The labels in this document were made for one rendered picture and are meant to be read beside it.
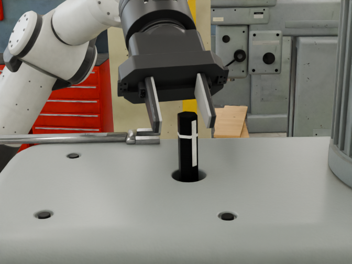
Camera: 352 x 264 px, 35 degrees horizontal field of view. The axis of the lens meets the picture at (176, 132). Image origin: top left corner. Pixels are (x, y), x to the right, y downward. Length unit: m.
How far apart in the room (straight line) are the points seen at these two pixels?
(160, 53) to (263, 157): 0.17
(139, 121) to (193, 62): 1.79
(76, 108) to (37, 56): 4.44
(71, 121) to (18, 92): 4.46
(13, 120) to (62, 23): 0.20
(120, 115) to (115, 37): 0.33
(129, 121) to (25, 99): 1.45
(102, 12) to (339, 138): 0.39
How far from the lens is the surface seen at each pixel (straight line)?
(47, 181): 0.61
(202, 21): 2.29
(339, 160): 0.59
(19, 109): 0.98
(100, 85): 5.25
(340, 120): 0.59
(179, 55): 0.62
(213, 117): 0.59
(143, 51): 0.63
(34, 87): 0.97
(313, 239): 0.50
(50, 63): 0.94
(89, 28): 0.87
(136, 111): 2.39
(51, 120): 5.49
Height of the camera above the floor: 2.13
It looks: 20 degrees down
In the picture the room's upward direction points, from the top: 1 degrees counter-clockwise
